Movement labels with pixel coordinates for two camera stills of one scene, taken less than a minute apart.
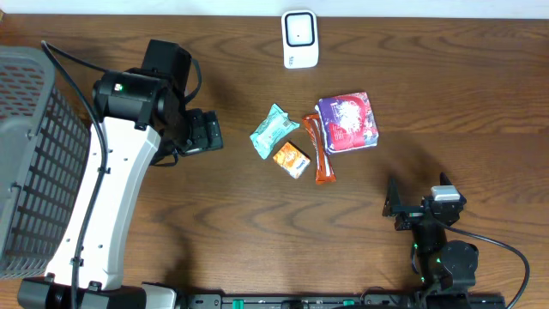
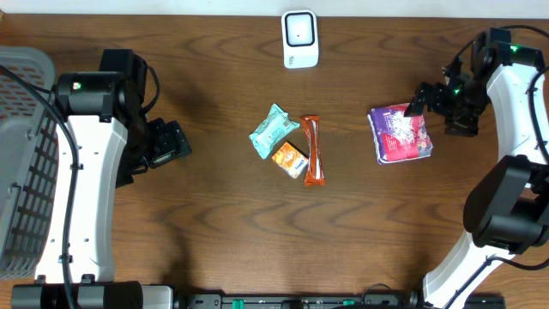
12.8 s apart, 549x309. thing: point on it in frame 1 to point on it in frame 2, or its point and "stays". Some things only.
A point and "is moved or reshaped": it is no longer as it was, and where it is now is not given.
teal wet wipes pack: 276,124 stays
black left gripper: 206,132 to 172,140
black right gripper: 410,215 to 467,127
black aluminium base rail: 327,301 stays
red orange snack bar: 325,171 is moved or reshaped
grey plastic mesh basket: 45,147 stays
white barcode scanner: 299,38 stays
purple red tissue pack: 348,122 to 398,137
